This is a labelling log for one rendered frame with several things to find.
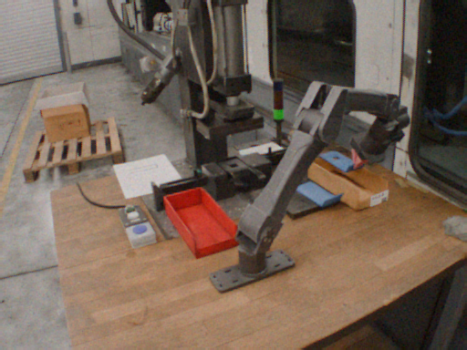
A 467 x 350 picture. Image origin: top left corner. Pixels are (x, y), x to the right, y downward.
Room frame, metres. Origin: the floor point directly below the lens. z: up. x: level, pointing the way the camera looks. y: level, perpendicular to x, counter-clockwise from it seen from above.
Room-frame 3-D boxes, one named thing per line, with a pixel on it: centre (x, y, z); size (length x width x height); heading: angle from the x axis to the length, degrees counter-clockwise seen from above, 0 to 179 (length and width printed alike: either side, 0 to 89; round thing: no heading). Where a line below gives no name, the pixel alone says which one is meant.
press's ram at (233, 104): (1.22, 0.04, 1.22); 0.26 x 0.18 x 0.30; 25
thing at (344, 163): (1.13, -0.33, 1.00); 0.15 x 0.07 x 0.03; 25
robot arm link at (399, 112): (1.01, -0.43, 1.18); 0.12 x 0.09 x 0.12; 123
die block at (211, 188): (1.16, 0.00, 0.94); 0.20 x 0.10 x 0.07; 115
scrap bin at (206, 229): (0.93, 0.11, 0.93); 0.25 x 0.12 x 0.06; 25
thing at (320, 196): (1.04, -0.24, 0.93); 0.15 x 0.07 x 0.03; 28
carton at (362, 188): (1.10, -0.35, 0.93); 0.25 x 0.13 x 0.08; 25
